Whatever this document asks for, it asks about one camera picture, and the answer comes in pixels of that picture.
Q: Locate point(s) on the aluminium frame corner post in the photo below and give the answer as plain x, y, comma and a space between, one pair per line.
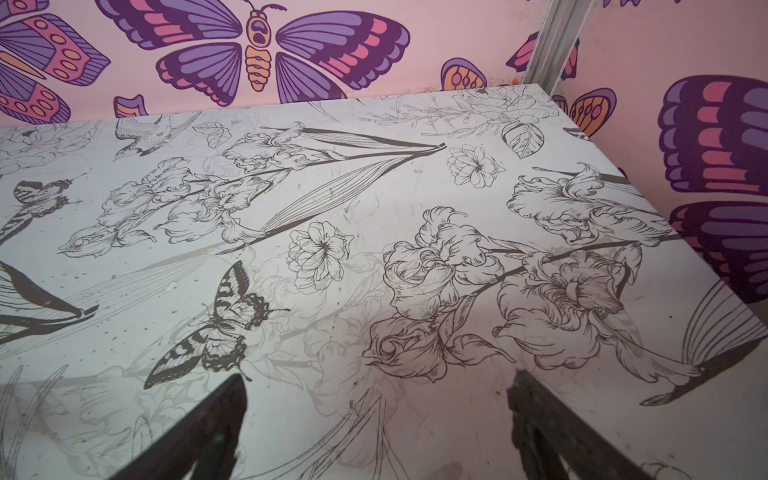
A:
559, 32

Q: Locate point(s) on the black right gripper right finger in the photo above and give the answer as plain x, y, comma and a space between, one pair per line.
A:
553, 442

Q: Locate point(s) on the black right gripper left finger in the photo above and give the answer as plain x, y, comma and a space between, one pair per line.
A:
202, 445

